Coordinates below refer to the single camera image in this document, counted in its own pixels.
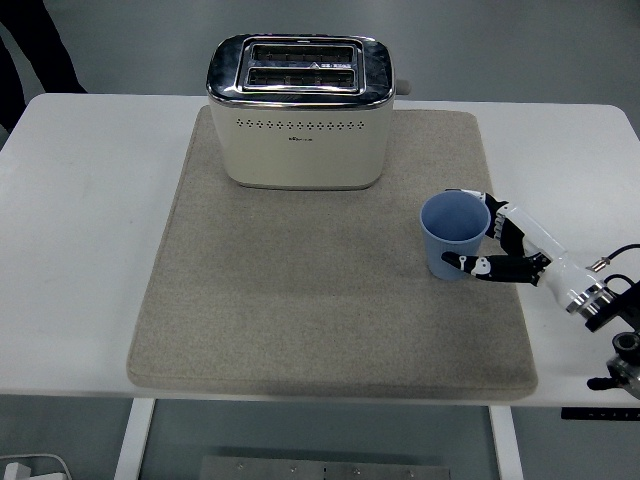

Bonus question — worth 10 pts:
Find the beige felt table mat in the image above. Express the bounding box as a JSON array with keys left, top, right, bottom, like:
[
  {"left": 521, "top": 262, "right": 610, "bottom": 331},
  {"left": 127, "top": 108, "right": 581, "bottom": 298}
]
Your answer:
[{"left": 124, "top": 105, "right": 540, "bottom": 401}]

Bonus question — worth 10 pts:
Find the light blue ribbed cup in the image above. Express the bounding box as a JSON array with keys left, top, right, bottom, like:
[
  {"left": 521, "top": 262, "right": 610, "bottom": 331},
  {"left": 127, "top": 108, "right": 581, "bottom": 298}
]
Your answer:
[{"left": 418, "top": 191, "right": 492, "bottom": 282}]

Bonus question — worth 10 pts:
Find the white table leg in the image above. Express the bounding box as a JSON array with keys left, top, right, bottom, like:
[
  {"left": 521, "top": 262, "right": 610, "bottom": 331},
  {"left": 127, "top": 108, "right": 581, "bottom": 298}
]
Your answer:
[
  {"left": 112, "top": 398, "right": 157, "bottom": 480},
  {"left": 488, "top": 405, "right": 525, "bottom": 480}
]

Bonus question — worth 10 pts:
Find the cream two-slot toaster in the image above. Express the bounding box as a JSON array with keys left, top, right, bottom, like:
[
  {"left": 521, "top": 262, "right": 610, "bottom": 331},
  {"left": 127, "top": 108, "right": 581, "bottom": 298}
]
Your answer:
[{"left": 205, "top": 33, "right": 415, "bottom": 192}]

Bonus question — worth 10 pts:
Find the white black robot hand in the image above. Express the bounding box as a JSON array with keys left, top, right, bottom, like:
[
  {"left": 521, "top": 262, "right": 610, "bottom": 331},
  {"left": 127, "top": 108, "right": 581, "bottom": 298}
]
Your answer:
[{"left": 440, "top": 188, "right": 600, "bottom": 309}]

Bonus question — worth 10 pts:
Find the white power box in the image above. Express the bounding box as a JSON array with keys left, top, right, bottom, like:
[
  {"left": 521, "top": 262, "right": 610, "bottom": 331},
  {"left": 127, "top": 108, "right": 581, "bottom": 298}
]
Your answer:
[{"left": 0, "top": 452, "right": 74, "bottom": 480}]

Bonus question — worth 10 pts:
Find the grey metal plate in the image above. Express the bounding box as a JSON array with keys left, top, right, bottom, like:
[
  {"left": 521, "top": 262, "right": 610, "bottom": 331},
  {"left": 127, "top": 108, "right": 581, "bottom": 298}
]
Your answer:
[{"left": 199, "top": 455, "right": 454, "bottom": 480}]

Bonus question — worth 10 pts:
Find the person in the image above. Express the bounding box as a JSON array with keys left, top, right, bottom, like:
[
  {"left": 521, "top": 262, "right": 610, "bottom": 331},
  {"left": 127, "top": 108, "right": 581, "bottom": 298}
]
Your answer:
[{"left": 0, "top": 0, "right": 89, "bottom": 134}]

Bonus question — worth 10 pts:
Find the black table control panel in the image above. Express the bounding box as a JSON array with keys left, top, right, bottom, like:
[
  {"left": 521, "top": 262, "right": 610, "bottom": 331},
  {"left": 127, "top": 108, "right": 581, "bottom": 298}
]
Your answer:
[{"left": 560, "top": 407, "right": 640, "bottom": 421}]

